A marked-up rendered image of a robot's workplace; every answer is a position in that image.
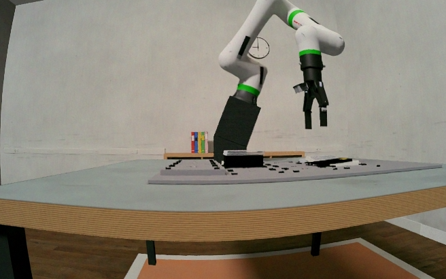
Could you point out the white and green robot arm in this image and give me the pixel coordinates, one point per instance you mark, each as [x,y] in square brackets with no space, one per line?
[312,39]

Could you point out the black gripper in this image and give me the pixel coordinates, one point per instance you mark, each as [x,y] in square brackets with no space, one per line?
[314,76]

